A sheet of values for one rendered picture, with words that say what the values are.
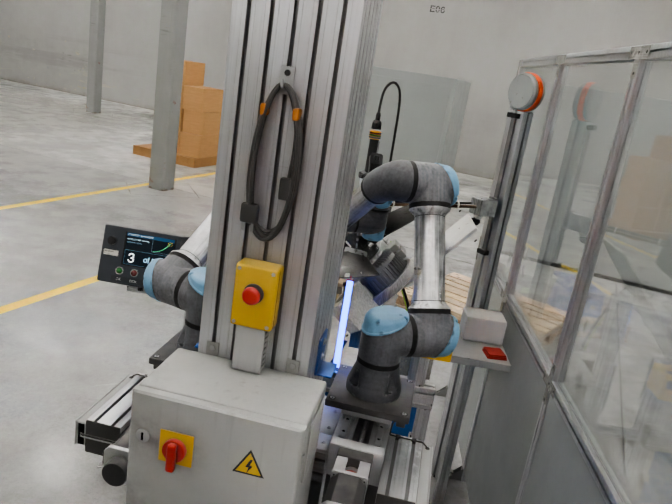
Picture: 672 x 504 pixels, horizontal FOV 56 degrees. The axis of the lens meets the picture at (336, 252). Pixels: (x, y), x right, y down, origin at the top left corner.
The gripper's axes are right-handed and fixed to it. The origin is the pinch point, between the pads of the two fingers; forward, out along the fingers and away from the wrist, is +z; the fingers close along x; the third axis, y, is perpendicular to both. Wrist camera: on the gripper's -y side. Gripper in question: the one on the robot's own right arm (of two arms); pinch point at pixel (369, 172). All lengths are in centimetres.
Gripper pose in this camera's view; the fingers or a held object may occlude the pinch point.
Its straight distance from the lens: 241.6
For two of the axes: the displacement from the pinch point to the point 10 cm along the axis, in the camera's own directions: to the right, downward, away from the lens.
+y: -1.5, 9.5, 2.8
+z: -0.9, -3.0, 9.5
